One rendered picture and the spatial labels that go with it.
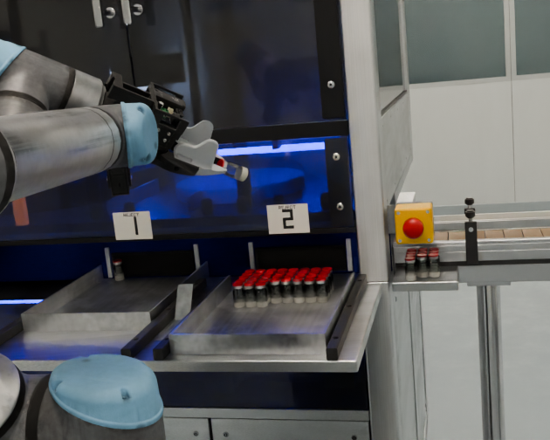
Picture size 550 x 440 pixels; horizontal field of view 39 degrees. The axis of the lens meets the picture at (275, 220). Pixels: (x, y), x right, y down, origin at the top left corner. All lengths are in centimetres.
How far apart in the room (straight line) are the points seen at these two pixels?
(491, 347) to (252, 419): 54
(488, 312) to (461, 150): 446
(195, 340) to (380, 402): 53
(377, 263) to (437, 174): 463
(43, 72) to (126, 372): 39
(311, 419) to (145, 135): 95
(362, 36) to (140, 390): 88
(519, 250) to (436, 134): 451
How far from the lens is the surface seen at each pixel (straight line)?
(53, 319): 151
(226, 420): 176
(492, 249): 166
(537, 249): 167
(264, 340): 125
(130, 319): 144
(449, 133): 614
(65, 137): 77
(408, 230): 151
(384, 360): 163
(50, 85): 103
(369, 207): 154
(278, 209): 157
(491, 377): 180
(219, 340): 127
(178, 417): 180
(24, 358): 141
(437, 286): 157
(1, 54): 102
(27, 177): 69
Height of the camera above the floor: 134
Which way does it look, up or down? 12 degrees down
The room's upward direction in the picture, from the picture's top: 5 degrees counter-clockwise
